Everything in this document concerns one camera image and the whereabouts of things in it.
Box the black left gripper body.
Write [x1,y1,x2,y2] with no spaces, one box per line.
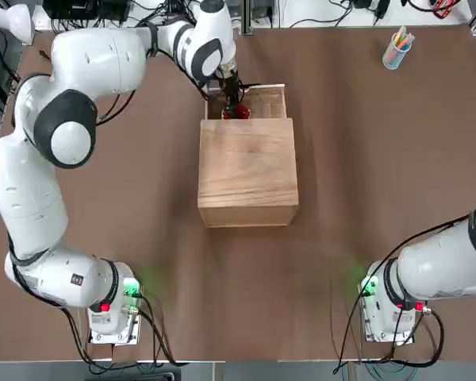
[221,73,242,102]

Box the red toy car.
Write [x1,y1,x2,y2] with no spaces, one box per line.
[221,103,252,121]

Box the wooden cabinet drawer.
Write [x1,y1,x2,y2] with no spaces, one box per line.
[204,83,290,121]

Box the wooden cabinet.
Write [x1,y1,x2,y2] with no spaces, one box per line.
[197,117,301,229]

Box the black electronics box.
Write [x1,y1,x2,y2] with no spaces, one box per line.
[47,0,131,23]

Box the clear plastic pen cup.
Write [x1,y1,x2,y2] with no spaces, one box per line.
[382,25,417,71]

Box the red drink can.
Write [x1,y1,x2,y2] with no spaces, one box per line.
[432,0,461,19]

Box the white desk lamp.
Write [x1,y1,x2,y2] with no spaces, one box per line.
[0,6,36,43]

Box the black cable hub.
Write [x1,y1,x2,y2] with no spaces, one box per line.
[163,0,194,28]

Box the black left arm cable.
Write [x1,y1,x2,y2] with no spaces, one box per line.
[136,291,191,366]

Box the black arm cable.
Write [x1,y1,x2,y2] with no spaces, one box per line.
[332,204,476,376]
[136,291,191,366]

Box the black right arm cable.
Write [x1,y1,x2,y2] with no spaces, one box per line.
[332,204,476,376]

